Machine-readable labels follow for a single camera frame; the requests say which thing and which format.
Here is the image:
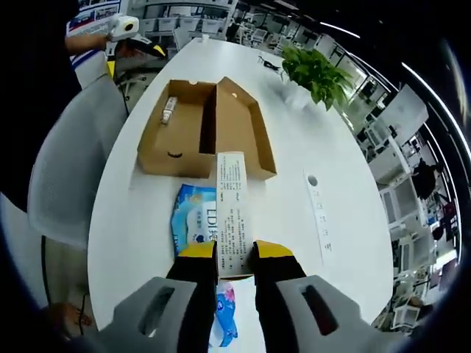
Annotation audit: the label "table power socket strip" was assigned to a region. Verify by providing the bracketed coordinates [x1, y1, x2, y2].
[302, 168, 338, 266]

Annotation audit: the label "rows of white office desks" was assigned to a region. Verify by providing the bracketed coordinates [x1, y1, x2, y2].
[351, 82, 463, 334]

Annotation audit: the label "white printed carton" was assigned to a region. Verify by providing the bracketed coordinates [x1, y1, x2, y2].
[214, 151, 255, 281]

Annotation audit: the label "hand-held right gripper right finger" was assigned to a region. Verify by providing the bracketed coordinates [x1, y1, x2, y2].
[252, 240, 383, 353]

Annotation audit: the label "black cable on table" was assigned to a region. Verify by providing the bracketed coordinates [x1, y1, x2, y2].
[257, 54, 285, 76]

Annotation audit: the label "green plant in white pot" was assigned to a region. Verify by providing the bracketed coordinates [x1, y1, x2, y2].
[280, 46, 356, 112]

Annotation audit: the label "blue soft tissue pack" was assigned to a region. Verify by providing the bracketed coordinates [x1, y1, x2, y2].
[208, 281, 239, 349]

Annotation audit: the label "white grey office chair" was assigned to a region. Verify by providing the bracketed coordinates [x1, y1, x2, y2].
[28, 79, 130, 251]

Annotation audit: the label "blue framed display board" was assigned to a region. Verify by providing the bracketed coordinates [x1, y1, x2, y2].
[68, 0, 122, 32]

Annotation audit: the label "person's dark clothing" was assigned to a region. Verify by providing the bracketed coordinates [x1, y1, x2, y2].
[0, 0, 84, 213]

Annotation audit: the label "small white bottle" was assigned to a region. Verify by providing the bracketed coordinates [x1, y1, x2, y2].
[160, 96, 178, 126]

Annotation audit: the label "blue soft wet wipes pack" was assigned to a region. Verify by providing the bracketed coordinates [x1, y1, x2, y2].
[169, 183, 219, 255]

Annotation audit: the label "cardboard shoe box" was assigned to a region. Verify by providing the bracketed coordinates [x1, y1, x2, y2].
[137, 76, 277, 182]

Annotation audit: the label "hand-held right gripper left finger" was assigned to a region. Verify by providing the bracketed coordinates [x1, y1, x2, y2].
[102, 240, 219, 353]

